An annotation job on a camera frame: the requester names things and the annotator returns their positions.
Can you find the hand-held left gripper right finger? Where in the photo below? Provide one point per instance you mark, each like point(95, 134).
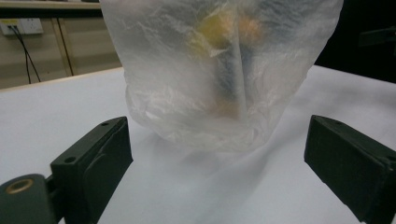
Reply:
point(348, 161)

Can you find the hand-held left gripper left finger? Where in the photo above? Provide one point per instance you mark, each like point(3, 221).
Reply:
point(93, 168)

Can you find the translucent plastic bag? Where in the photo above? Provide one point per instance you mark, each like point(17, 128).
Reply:
point(214, 71)

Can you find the beige wooden cabinet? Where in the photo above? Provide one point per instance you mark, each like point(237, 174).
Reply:
point(59, 46)

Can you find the white wall socket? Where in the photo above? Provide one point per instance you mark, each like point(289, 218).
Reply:
point(22, 25)

